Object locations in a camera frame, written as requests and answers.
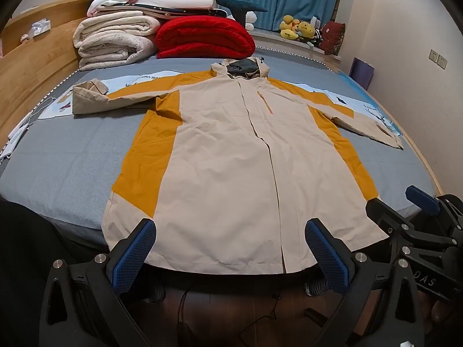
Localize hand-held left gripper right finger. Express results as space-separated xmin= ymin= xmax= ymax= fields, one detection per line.
xmin=305 ymin=218 xmax=425 ymax=347

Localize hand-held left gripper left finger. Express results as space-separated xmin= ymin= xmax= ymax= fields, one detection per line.
xmin=38 ymin=218 xmax=158 ymax=347

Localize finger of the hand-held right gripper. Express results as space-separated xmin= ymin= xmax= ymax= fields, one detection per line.
xmin=405 ymin=185 xmax=463 ymax=232
xmin=365 ymin=198 xmax=459 ymax=251

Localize beige and yellow jacket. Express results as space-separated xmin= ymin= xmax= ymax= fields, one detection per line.
xmin=71 ymin=57 xmax=405 ymax=275

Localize pile of folded clothes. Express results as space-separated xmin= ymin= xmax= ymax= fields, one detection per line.
xmin=99 ymin=0 xmax=218 ymax=12

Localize light blue printed sheet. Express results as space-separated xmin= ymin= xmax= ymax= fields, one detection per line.
xmin=36 ymin=70 xmax=403 ymax=140

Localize bed with grey sheet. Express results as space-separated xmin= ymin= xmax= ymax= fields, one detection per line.
xmin=0 ymin=45 xmax=444 ymax=250

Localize purple bag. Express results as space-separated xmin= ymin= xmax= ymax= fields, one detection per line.
xmin=350 ymin=57 xmax=375 ymax=91

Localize dark red cushion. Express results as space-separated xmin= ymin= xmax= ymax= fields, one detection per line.
xmin=318 ymin=21 xmax=346 ymax=56

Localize cream folded quilt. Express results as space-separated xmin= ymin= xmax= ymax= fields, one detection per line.
xmin=78 ymin=32 xmax=157 ymax=72
xmin=73 ymin=9 xmax=161 ymax=47

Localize white window sill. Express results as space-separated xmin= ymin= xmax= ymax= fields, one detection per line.
xmin=249 ymin=29 xmax=342 ymax=61

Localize yellow plush toy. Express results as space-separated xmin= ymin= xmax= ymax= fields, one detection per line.
xmin=279 ymin=14 xmax=301 ymax=40
xmin=297 ymin=21 xmax=316 ymax=41

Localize wooden headboard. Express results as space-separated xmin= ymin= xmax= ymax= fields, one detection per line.
xmin=0 ymin=0 xmax=104 ymax=152

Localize red folded quilt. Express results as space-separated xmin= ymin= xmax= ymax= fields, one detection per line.
xmin=155 ymin=17 xmax=257 ymax=59

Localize tissue packet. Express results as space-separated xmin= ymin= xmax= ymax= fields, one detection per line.
xmin=31 ymin=19 xmax=53 ymax=39

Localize dark patterned folded blanket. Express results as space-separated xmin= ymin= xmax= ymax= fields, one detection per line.
xmin=134 ymin=3 xmax=228 ymax=19

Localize black cable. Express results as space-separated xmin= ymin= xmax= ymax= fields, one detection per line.
xmin=177 ymin=278 xmax=283 ymax=347

